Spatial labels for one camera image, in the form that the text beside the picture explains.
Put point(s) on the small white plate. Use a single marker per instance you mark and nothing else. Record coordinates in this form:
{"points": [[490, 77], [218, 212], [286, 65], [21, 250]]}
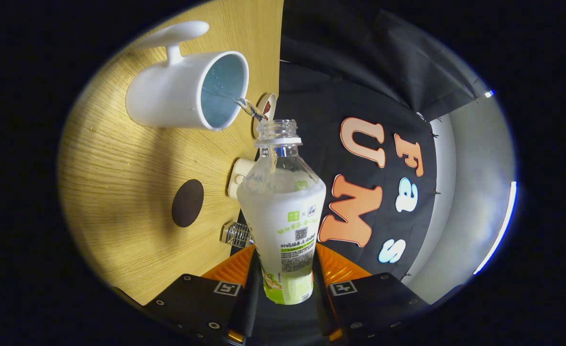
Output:
{"points": [[272, 100]]}

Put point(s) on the dark brown round coaster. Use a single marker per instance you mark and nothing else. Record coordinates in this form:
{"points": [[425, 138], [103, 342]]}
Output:
{"points": [[187, 204]]}

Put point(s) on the wooden table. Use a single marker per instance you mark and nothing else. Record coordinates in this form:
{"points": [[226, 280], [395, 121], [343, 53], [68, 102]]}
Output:
{"points": [[119, 168]]}

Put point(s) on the black backdrop cloth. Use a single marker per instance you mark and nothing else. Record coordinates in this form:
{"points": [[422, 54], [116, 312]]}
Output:
{"points": [[360, 72]]}

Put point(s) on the clear juice bottle white label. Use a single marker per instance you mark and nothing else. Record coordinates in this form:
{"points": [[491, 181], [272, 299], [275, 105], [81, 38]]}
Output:
{"points": [[283, 211]]}

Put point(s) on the large ceiling light panel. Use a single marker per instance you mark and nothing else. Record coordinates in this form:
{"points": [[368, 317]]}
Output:
{"points": [[499, 226]]}

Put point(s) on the red-brown food piece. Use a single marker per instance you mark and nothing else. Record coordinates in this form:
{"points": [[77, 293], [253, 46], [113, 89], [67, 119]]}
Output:
{"points": [[265, 108]]}

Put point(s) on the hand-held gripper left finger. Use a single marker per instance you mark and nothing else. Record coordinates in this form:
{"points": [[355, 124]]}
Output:
{"points": [[252, 298]]}

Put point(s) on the white toaster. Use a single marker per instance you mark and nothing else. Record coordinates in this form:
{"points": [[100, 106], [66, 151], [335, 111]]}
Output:
{"points": [[239, 179]]}

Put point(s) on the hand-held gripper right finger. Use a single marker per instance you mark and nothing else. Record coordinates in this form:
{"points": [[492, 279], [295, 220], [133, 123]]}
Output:
{"points": [[322, 302]]}

